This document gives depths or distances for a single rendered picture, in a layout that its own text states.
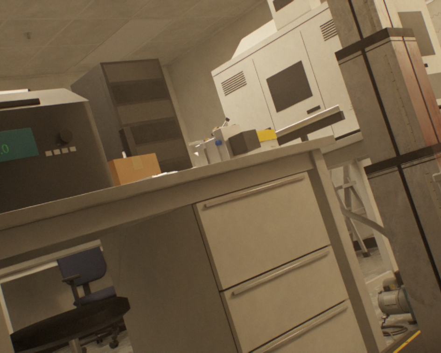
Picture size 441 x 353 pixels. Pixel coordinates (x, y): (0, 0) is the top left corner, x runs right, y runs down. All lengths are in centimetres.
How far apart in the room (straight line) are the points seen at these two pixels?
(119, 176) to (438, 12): 400
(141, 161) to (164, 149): 194
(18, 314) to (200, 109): 318
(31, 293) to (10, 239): 508
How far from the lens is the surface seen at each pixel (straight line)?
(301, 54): 271
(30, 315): 651
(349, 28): 157
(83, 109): 166
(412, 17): 287
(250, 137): 190
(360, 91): 154
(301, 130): 235
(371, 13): 154
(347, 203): 628
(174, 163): 429
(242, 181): 187
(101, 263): 590
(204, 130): 772
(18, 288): 649
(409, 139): 149
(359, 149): 257
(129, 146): 377
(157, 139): 427
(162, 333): 204
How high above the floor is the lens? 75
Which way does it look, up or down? 4 degrees up
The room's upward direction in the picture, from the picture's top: 18 degrees counter-clockwise
